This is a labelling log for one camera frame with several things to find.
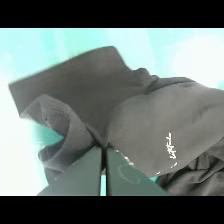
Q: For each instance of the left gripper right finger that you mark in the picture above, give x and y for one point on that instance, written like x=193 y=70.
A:
x=130 y=180

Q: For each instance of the black T-shirt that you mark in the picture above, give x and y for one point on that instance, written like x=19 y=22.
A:
x=140 y=116

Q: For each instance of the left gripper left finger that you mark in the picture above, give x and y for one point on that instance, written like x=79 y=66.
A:
x=83 y=178

